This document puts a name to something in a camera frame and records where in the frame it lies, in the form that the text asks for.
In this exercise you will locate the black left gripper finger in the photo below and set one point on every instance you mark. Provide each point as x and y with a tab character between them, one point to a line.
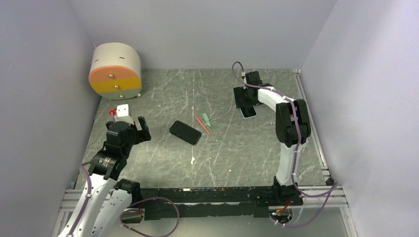
142	122
144	135

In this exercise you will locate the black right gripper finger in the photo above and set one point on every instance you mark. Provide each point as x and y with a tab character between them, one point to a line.
250	111
238	96

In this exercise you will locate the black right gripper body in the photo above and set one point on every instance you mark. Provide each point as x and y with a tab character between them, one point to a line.
250	101

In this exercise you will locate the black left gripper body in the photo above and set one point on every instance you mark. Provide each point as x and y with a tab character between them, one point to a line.
134	138

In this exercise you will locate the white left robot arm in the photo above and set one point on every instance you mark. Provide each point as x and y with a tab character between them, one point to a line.
105	196

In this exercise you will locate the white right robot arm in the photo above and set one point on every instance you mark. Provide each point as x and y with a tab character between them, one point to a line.
292	125

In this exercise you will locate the black phone on table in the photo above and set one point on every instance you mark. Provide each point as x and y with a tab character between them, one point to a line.
185	132

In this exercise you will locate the orange pen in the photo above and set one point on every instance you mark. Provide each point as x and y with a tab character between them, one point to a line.
202	124

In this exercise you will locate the round drawer cabinet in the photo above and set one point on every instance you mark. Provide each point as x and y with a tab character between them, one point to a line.
115	71

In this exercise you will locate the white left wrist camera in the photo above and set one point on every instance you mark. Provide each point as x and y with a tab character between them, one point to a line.
121	113

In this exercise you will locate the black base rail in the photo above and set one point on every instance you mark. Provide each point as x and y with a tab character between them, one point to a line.
255	201

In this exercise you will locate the aluminium frame rail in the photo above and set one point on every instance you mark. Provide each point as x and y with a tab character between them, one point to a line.
335	201

